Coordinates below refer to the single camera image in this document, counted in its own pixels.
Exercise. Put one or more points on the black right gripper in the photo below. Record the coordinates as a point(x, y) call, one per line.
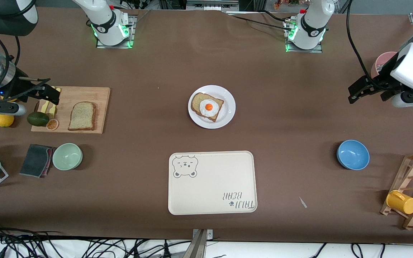
point(17, 87)

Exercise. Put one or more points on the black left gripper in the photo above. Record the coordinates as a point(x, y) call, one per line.
point(381, 79)

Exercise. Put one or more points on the brown bread slice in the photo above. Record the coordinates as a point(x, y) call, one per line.
point(82, 116)
point(196, 101)

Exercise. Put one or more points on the white round plate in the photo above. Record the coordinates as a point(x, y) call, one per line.
point(228, 107)

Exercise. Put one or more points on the toy fried egg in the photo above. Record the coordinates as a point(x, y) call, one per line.
point(209, 107)

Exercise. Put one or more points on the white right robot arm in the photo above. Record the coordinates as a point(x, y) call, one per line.
point(106, 25)

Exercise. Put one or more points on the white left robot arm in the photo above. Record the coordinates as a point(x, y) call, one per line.
point(310, 25)

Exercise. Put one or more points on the yellow plastic fork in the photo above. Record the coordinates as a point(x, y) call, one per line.
point(52, 111)

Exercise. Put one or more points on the green avocado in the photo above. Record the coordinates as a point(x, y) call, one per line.
point(38, 119)

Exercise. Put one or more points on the yellow lemon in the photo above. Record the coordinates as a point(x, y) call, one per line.
point(4, 121)
point(12, 100)

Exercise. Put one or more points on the pink bowl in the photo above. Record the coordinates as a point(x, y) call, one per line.
point(384, 59)

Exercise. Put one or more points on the toy orange slice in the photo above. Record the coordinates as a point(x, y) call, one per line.
point(52, 124)

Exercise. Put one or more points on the yellow lemon lower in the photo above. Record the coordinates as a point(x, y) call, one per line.
point(4, 121)

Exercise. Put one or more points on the wooden cutting board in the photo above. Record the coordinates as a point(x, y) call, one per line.
point(100, 107)

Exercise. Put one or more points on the blue bowl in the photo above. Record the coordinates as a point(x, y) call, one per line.
point(352, 154)

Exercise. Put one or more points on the dark grey folded cloth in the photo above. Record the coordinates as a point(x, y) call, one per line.
point(34, 160)

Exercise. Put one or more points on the pale green bowl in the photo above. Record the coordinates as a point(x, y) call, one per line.
point(67, 157)

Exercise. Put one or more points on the wooden mug rack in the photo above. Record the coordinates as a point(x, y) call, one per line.
point(409, 168)

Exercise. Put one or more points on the yellow mug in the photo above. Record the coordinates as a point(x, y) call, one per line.
point(402, 202)

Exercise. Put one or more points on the small white tape scrap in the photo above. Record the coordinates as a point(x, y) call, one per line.
point(303, 202)

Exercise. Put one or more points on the cream bear print tray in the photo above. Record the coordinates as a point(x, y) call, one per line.
point(210, 179)

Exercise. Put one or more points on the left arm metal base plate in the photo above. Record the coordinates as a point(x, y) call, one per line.
point(317, 51)

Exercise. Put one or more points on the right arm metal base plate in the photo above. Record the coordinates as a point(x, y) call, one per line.
point(132, 32)

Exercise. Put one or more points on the aluminium frame structure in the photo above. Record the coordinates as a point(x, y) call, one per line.
point(210, 4)

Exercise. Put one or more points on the metal table edge bracket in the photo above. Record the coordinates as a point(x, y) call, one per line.
point(199, 243)

